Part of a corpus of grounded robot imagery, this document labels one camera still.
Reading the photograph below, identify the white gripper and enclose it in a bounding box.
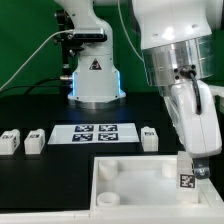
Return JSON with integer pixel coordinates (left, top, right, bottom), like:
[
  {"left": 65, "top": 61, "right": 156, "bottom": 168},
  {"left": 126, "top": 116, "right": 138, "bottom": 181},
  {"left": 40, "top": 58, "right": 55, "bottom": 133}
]
[{"left": 164, "top": 81, "right": 222, "bottom": 179}]

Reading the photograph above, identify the black cable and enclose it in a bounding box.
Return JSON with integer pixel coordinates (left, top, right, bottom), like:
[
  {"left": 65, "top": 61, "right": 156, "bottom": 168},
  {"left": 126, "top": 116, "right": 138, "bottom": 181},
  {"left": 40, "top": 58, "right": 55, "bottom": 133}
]
[{"left": 0, "top": 77, "right": 73, "bottom": 97}]

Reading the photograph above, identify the white marker base plate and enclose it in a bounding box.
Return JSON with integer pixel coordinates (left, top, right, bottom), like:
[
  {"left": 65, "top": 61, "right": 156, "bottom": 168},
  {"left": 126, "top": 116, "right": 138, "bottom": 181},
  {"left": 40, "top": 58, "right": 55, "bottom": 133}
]
[{"left": 48, "top": 123, "right": 139, "bottom": 145}]

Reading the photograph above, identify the white L-shaped obstacle fence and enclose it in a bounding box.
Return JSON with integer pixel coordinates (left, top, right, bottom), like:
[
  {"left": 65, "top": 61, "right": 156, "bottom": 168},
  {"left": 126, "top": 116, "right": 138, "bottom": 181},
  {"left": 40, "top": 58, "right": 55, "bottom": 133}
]
[{"left": 0, "top": 157, "right": 224, "bottom": 224}]

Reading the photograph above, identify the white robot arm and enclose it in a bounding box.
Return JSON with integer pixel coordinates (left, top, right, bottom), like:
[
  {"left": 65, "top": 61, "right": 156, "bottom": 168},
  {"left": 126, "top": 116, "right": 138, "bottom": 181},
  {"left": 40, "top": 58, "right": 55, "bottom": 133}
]
[{"left": 55, "top": 0, "right": 222, "bottom": 179}]

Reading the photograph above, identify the white cable right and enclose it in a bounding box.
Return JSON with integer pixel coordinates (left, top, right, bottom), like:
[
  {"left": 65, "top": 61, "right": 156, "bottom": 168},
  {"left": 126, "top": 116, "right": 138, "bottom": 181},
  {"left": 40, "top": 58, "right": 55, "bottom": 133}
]
[{"left": 116, "top": 0, "right": 144, "bottom": 63}]

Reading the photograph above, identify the white cable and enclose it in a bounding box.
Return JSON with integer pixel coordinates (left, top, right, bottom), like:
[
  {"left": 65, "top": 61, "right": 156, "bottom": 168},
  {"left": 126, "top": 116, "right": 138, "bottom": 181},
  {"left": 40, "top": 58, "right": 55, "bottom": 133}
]
[
  {"left": 116, "top": 0, "right": 144, "bottom": 63},
  {"left": 0, "top": 29, "right": 75, "bottom": 92}
]

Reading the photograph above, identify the white square tabletop part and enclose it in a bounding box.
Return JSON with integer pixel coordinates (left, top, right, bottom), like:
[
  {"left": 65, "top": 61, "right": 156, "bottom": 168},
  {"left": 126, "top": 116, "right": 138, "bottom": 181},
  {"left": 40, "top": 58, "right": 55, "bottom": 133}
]
[{"left": 91, "top": 155, "right": 224, "bottom": 209}]

